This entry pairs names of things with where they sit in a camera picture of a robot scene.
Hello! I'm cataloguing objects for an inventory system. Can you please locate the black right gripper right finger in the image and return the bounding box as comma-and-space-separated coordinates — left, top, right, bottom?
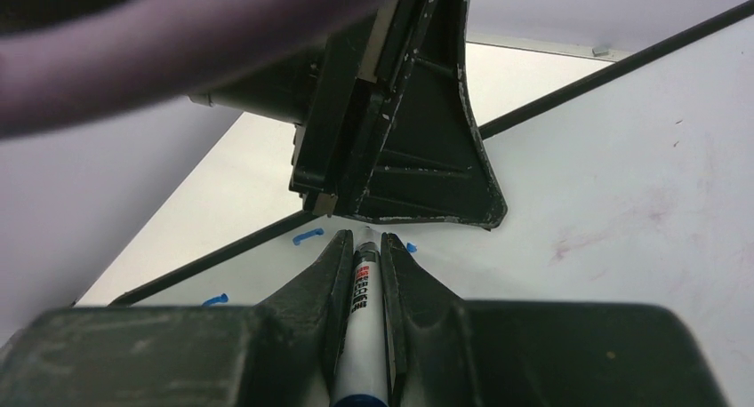
381, 233, 726, 406

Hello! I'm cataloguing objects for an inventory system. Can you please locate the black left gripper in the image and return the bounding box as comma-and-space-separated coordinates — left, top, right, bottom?
188, 0, 439, 218

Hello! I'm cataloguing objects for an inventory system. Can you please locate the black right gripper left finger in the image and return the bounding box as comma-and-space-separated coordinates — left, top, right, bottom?
1, 230, 354, 406

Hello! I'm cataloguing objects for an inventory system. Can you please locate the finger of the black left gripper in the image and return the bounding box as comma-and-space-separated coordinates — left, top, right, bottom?
335, 0, 508, 229

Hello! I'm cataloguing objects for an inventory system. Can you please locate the white board marker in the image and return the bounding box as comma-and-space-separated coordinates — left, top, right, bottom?
330, 227, 389, 406

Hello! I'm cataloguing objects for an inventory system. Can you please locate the black-framed whiteboard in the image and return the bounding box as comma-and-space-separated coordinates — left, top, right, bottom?
108, 0, 754, 407

